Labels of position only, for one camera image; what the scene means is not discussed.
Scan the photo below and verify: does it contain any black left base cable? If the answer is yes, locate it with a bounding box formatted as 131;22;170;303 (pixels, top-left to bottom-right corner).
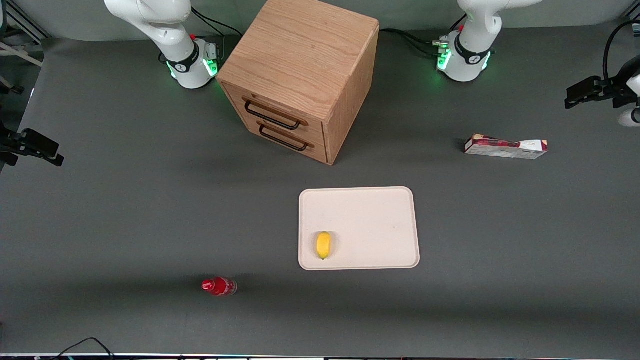
378;28;451;57

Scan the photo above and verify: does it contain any black base cable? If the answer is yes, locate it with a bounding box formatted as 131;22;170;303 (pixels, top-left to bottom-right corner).
191;7;244;40
378;28;451;57

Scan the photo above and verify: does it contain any red plastic bottle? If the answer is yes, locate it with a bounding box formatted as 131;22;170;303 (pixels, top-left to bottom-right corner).
201;277;238;297

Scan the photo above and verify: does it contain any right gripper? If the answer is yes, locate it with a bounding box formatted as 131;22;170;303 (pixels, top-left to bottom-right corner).
0;121;65;169

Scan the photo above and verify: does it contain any wooden drawer cabinet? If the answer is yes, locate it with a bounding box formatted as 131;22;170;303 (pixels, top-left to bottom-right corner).
216;0;380;166

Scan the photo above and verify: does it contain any black metal drawer handle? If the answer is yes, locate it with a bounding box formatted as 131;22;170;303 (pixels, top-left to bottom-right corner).
244;100;303;131
258;125;309;153

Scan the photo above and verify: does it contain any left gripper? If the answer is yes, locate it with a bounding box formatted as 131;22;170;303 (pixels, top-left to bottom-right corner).
564;59;640;110

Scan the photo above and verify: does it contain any yellow lemon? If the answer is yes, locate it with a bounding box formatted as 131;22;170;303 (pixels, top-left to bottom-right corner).
316;231;332;261

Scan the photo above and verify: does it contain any metal frame profile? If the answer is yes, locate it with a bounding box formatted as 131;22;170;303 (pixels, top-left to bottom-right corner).
0;0;52;69

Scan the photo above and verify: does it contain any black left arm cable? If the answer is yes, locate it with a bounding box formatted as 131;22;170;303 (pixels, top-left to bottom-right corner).
602;19;640;85

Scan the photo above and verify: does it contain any beige plastic tray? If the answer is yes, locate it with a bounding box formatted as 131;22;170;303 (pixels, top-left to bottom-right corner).
298;186;421;271

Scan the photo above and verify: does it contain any wooden drawer front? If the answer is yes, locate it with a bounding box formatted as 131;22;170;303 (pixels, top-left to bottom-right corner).
222;82;329;147
239;116;329;165

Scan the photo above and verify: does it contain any black right base cable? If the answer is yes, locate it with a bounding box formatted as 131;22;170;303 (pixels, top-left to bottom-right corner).
191;7;244;40

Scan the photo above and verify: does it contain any red cookie box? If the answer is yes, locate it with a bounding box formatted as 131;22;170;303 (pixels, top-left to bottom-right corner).
464;133;549;161

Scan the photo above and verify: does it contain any black cable at table edge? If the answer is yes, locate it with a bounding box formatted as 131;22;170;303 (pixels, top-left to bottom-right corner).
49;337;117;360

